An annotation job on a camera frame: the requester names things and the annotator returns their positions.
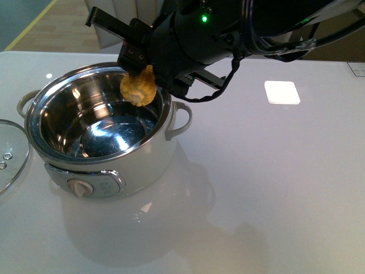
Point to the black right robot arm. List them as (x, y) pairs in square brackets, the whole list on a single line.
[(264, 20)]

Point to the left beige upholstered chair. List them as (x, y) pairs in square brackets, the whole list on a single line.
[(120, 10)]

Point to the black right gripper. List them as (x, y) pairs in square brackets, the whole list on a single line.
[(189, 40)]

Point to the white electric cooking pot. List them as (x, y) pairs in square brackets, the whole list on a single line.
[(94, 143)]

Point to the yellow corn cob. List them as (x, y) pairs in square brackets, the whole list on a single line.
[(139, 90)]

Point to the table label sticker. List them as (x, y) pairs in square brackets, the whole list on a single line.
[(358, 68)]

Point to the glass pot lid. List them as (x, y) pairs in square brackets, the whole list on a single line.
[(15, 151)]

